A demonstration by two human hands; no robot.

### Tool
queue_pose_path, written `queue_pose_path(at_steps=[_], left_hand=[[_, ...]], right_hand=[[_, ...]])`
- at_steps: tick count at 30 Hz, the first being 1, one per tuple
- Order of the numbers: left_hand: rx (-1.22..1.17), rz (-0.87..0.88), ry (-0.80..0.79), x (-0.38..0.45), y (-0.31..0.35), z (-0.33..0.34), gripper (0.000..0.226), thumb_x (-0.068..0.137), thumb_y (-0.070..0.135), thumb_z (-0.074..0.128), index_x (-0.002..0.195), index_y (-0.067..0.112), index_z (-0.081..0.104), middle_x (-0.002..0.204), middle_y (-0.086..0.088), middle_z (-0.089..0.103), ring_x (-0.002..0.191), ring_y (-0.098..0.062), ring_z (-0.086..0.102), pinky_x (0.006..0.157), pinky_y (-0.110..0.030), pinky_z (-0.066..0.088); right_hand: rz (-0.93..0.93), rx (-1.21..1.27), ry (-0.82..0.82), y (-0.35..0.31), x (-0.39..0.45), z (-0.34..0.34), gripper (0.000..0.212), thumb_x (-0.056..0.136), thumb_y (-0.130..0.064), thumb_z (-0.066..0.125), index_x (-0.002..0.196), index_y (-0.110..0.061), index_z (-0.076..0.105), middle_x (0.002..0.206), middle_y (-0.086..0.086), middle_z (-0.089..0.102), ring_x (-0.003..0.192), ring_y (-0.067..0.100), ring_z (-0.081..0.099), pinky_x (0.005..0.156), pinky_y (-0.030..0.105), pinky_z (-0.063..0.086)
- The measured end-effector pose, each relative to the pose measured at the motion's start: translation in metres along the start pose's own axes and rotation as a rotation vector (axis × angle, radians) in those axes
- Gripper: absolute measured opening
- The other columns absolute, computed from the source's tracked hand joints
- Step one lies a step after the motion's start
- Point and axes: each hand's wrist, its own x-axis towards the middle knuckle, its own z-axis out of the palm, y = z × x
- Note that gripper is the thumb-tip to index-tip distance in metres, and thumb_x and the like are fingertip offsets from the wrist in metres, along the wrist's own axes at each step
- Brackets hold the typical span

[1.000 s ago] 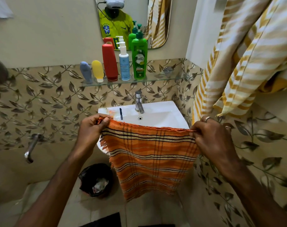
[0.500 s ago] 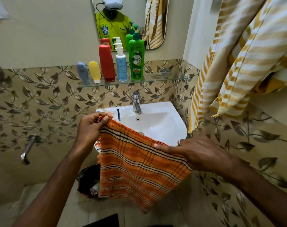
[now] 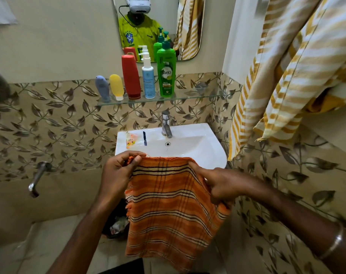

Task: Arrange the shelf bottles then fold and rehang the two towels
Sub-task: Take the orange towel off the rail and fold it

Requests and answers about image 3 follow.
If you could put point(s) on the person's right hand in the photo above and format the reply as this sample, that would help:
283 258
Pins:
227 184

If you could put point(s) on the person's left hand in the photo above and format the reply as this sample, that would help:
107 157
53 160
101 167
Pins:
113 179

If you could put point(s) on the person's left thumb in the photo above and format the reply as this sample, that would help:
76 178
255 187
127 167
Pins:
134 164

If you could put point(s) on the person's right thumb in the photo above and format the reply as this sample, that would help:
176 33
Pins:
201 171

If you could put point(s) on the orange striped cloth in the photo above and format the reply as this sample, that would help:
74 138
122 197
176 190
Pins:
167 211

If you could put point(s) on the person's right forearm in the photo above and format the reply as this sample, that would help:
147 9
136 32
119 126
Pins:
298 222

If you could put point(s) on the person's left forearm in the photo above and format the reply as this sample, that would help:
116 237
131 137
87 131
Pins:
84 239

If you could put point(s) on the orange plastic wrapper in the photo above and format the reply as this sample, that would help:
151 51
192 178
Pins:
131 140

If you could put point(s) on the blue razor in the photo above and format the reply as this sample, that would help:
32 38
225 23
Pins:
144 138

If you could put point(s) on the white ceramic sink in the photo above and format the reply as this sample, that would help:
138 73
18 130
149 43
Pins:
187 145

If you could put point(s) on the chrome sink faucet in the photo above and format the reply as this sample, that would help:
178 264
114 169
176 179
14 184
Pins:
166 125

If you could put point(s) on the black waste bin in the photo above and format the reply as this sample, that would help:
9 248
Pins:
117 219

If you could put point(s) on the yellow squeeze tube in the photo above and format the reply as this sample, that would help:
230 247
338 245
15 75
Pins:
116 86

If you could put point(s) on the grey squeeze tube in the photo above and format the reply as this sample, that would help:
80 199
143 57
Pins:
102 88

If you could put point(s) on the white blue pump bottle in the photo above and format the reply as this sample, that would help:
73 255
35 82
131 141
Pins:
148 79

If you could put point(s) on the red bottle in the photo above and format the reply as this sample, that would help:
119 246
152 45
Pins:
131 77

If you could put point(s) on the green pump bottle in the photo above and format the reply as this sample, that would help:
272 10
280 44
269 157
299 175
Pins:
166 71

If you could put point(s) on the person's dark shorts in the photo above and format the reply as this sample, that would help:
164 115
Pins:
124 268

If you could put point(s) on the yellow white striped towel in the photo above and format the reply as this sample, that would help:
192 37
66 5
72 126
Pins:
298 68

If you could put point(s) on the white hanging cloth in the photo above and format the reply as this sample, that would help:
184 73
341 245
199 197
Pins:
1 9

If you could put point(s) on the glass wall shelf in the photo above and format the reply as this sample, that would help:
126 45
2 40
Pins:
190 95

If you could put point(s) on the chrome shelf bracket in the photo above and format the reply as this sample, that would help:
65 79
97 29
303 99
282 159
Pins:
201 86

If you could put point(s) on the chrome wall tap spout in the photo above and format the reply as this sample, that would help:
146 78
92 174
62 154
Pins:
37 178

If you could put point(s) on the wall mirror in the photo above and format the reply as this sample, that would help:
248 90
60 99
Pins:
167 14

